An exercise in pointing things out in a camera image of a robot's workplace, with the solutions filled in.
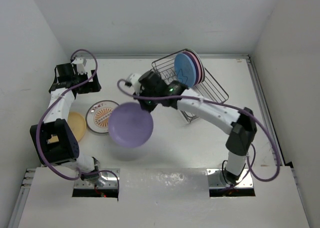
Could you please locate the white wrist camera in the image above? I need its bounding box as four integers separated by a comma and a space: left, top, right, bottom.
125, 73, 143, 94
71, 57, 87, 75

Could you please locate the purple plastic plate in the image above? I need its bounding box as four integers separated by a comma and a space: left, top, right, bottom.
108, 102, 154, 148

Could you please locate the white front cover board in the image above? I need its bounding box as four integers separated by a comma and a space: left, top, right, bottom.
19, 167, 309, 228

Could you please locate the purple cable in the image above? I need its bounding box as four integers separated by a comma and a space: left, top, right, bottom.
116, 78, 281, 190
35, 49, 120, 193

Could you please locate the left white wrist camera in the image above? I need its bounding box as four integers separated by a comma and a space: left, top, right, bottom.
71, 57, 87, 75

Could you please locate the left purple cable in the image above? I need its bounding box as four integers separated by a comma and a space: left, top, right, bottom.
35, 49, 120, 193

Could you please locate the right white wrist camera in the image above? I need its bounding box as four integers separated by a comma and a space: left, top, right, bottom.
125, 73, 143, 94

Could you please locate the blue plastic plate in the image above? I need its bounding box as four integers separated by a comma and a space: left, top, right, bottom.
174, 53, 197, 88

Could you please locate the white plate orange sunburst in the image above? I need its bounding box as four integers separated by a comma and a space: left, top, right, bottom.
85, 100, 119, 134

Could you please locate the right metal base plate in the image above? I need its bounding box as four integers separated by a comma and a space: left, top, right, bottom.
206, 168, 254, 190

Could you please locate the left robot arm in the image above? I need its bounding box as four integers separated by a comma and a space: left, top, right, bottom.
29, 61, 101, 181

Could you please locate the metal wire dish rack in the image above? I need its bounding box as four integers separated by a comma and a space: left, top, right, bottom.
151, 48, 230, 124

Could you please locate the yellow plastic plate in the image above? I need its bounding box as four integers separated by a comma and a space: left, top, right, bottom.
67, 112, 87, 142

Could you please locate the pink plastic plate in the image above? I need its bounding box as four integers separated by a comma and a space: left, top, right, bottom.
190, 50, 203, 84

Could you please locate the white plate green rim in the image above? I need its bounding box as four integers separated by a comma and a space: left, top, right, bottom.
186, 49, 206, 84

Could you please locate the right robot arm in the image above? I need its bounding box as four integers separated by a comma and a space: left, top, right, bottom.
132, 71, 257, 186

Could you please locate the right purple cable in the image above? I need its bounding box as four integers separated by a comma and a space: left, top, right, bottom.
116, 78, 281, 190

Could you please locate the metal base plate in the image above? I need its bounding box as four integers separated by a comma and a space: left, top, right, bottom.
206, 168, 254, 190
73, 169, 120, 190

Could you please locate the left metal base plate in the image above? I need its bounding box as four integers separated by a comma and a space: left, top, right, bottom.
73, 169, 120, 190

